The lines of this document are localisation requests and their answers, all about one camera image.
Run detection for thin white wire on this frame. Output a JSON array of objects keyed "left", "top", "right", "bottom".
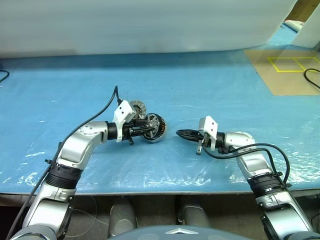
[{"left": 69, "top": 196, "right": 111, "bottom": 227}]

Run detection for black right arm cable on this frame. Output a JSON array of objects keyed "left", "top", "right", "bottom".
[{"left": 202, "top": 142, "right": 293, "bottom": 191}]

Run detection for grey robot leg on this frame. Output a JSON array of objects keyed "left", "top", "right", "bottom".
[
  {"left": 177, "top": 202, "right": 210, "bottom": 229},
  {"left": 109, "top": 198, "right": 138, "bottom": 237}
]

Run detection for black looped cable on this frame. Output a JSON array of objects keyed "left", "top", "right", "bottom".
[{"left": 304, "top": 68, "right": 320, "bottom": 90}]

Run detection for silver motor housing copper windings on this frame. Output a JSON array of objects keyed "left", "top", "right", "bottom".
[{"left": 144, "top": 116, "right": 167, "bottom": 144}]

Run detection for brown cardboard sheet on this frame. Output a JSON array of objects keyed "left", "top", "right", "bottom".
[{"left": 243, "top": 48, "right": 320, "bottom": 97}]

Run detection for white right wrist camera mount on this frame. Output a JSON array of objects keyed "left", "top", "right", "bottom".
[{"left": 198, "top": 115, "right": 219, "bottom": 151}]

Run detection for spoked silver black rotor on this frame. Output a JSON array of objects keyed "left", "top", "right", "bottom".
[{"left": 144, "top": 112, "right": 161, "bottom": 141}]

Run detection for white upright panel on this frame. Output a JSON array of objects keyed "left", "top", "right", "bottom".
[{"left": 291, "top": 0, "right": 320, "bottom": 49}]

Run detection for grey left robot leg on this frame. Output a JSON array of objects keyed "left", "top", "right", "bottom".
[{"left": 109, "top": 198, "right": 138, "bottom": 237}]

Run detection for grey right robot leg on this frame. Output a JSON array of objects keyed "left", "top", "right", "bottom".
[{"left": 177, "top": 202, "right": 210, "bottom": 229}]

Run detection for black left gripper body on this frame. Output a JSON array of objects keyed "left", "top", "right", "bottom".
[{"left": 121, "top": 119, "right": 138, "bottom": 146}]

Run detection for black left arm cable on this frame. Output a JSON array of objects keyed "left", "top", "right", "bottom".
[{"left": 6, "top": 85, "right": 123, "bottom": 240}]

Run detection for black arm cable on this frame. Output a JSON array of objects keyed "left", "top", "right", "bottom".
[
  {"left": 202, "top": 142, "right": 293, "bottom": 191},
  {"left": 6, "top": 85, "right": 123, "bottom": 240}
]

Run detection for white foam backdrop sheet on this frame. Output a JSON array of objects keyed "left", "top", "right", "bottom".
[{"left": 0, "top": 0, "right": 300, "bottom": 60}]

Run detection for blue plastic table cover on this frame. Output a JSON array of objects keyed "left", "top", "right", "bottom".
[{"left": 0, "top": 23, "right": 320, "bottom": 196}]

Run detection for small white flat object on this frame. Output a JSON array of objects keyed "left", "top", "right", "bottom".
[{"left": 283, "top": 19, "right": 306, "bottom": 32}]

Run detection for grey robot torso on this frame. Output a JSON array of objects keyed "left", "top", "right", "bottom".
[{"left": 106, "top": 224, "right": 242, "bottom": 240}]

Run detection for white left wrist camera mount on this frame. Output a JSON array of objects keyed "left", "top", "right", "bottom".
[{"left": 113, "top": 99, "right": 137, "bottom": 143}]

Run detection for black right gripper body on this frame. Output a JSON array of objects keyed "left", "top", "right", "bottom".
[{"left": 195, "top": 130, "right": 213, "bottom": 155}]

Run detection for thin black cable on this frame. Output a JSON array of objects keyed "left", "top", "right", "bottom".
[{"left": 0, "top": 69, "right": 11, "bottom": 84}]

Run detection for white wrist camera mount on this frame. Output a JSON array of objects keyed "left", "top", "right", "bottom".
[
  {"left": 113, "top": 99, "right": 137, "bottom": 143},
  {"left": 198, "top": 115, "right": 219, "bottom": 151}
]

